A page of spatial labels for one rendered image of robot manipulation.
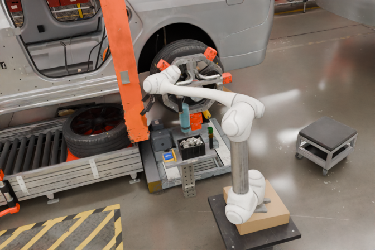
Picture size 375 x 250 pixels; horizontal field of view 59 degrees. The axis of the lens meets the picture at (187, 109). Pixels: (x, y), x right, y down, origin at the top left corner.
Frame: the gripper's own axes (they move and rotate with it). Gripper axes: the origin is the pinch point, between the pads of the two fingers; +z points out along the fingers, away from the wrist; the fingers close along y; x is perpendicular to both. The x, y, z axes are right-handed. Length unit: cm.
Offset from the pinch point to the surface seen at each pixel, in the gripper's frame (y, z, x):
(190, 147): 2, 15, 53
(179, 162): 9, 29, 53
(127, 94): -24.0, 16.3, -6.4
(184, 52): -64, -19, 23
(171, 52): -65, -11, 14
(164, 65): -50, -7, 12
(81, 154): -19, 102, -5
